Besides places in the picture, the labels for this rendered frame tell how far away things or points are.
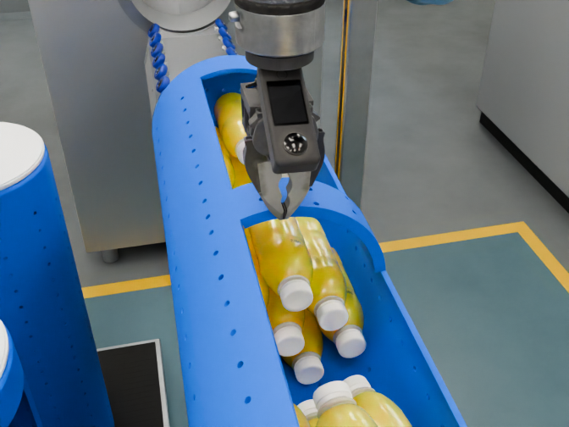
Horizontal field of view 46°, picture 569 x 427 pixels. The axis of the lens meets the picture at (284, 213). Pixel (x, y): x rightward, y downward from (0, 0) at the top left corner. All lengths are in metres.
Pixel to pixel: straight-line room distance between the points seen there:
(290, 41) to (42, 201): 0.81
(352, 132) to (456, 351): 1.01
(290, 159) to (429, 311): 1.86
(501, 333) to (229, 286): 1.81
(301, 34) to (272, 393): 0.34
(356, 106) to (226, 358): 1.00
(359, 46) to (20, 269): 0.84
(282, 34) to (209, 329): 0.31
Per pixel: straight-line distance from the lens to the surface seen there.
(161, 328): 2.39
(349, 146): 1.62
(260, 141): 0.71
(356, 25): 1.49
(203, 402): 0.68
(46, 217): 1.38
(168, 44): 2.08
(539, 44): 3.13
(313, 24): 0.66
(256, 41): 0.66
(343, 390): 0.69
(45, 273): 1.43
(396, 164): 3.23
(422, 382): 0.83
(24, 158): 1.35
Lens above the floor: 1.70
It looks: 36 degrees down
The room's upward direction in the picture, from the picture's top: straight up
